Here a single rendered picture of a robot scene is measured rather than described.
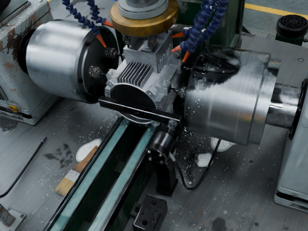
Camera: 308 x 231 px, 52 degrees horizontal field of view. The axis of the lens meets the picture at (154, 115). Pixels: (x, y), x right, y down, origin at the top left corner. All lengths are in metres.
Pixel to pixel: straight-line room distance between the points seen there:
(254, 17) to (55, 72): 2.55
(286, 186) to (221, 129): 0.24
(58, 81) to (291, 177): 0.69
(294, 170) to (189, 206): 0.31
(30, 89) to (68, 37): 0.31
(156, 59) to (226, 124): 0.26
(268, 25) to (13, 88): 2.49
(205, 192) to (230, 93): 0.34
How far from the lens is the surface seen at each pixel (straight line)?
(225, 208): 0.95
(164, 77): 0.90
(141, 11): 0.80
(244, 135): 0.79
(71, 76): 0.94
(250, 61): 0.79
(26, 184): 1.11
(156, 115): 0.85
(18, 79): 1.15
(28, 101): 1.20
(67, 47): 0.95
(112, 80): 0.88
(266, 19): 3.26
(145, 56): 0.87
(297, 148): 0.78
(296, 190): 0.91
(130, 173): 0.88
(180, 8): 1.04
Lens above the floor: 1.65
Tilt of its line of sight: 47 degrees down
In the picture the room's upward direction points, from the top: 8 degrees counter-clockwise
